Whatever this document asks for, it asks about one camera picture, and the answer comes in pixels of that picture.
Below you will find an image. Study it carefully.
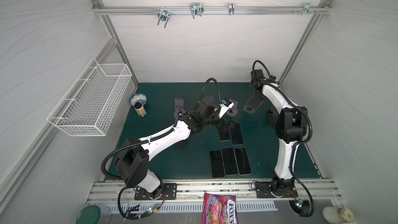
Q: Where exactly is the landscape phone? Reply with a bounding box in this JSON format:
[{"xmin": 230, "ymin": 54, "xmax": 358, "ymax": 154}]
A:
[
  {"xmin": 218, "ymin": 130, "xmax": 231, "ymax": 142},
  {"xmin": 209, "ymin": 150, "xmax": 225, "ymax": 178}
]

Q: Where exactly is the metal clamp middle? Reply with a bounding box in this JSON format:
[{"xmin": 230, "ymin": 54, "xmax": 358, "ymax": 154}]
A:
[{"xmin": 189, "ymin": 3, "xmax": 204, "ymax": 19}]

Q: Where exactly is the white wire basket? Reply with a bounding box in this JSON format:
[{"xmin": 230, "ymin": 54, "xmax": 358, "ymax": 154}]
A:
[{"xmin": 47, "ymin": 58, "xmax": 132, "ymax": 136}]

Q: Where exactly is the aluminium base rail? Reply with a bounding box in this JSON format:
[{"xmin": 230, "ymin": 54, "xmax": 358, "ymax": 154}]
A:
[{"xmin": 86, "ymin": 178, "xmax": 343, "ymax": 205}]

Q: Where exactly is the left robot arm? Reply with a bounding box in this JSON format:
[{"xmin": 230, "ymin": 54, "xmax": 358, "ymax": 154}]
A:
[{"xmin": 101, "ymin": 94, "xmax": 235, "ymax": 199}]

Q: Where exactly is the round stand of upright phone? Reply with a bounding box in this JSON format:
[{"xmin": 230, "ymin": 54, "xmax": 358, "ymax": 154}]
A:
[{"xmin": 227, "ymin": 100, "xmax": 238, "ymax": 117}]

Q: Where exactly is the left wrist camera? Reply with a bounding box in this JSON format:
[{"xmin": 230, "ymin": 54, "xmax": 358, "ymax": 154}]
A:
[{"xmin": 218, "ymin": 97, "xmax": 234, "ymax": 118}]

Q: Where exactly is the blue white bowl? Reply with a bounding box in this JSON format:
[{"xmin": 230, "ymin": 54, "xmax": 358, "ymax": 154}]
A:
[{"xmin": 129, "ymin": 93, "xmax": 147, "ymax": 106}]

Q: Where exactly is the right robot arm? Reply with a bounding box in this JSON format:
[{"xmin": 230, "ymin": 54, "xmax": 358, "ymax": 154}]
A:
[{"xmin": 250, "ymin": 66, "xmax": 315, "ymax": 217}]

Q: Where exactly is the white-edged phone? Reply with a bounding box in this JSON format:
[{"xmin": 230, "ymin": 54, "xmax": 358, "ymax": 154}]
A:
[{"xmin": 234, "ymin": 147, "xmax": 252, "ymax": 175}]

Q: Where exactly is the metal clamp small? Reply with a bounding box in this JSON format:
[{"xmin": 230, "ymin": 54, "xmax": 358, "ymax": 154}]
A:
[{"xmin": 229, "ymin": 3, "xmax": 235, "ymax": 16}]

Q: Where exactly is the aluminium crossbar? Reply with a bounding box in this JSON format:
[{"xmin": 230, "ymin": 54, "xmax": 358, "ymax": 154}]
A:
[{"xmin": 93, "ymin": 4, "xmax": 332, "ymax": 16}]

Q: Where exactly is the metal clamp right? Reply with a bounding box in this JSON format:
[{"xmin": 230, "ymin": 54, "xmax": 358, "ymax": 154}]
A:
[{"xmin": 292, "ymin": 3, "xmax": 320, "ymax": 16}]

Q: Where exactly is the round stand of tilted phone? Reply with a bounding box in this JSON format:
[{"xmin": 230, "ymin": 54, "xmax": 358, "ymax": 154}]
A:
[{"xmin": 243, "ymin": 105, "xmax": 256, "ymax": 114}]

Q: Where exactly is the green lid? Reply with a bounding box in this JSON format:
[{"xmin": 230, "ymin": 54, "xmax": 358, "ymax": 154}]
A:
[{"xmin": 75, "ymin": 205, "xmax": 101, "ymax": 224}]

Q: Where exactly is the white round container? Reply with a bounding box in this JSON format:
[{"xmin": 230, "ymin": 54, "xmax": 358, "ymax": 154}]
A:
[{"xmin": 322, "ymin": 206, "xmax": 355, "ymax": 224}]

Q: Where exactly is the Fox's candy bag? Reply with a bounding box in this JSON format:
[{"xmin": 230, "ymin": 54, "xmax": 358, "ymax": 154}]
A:
[{"xmin": 202, "ymin": 193, "xmax": 238, "ymax": 224}]

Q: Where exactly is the metal clamp left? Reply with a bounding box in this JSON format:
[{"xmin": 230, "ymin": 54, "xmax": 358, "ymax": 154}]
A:
[{"xmin": 157, "ymin": 9, "xmax": 170, "ymax": 28}]

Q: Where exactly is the purple phone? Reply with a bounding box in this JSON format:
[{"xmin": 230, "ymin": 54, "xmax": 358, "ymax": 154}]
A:
[{"xmin": 221, "ymin": 148, "xmax": 238, "ymax": 176}]

